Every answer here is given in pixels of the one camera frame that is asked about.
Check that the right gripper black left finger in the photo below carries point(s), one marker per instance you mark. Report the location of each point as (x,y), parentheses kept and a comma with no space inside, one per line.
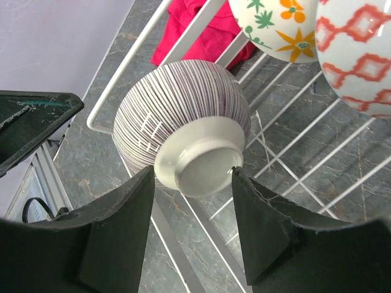
(99,247)

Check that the blue triangle pattern bowl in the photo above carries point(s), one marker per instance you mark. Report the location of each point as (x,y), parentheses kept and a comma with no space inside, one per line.
(353,48)

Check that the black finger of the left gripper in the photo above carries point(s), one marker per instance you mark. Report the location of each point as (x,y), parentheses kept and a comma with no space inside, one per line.
(30,118)

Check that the red folded t-shirt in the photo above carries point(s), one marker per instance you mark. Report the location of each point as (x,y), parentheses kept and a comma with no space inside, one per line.
(211,43)

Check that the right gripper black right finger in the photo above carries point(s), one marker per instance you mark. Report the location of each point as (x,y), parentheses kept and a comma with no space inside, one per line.
(288,248)

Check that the white wire dish rack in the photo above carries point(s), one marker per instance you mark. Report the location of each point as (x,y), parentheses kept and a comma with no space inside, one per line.
(305,144)

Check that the floral orange green bowl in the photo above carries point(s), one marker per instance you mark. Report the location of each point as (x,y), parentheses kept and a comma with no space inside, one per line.
(283,29)

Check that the purple striped bowl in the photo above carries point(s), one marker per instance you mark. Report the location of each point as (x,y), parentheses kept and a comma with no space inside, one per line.
(188,119)

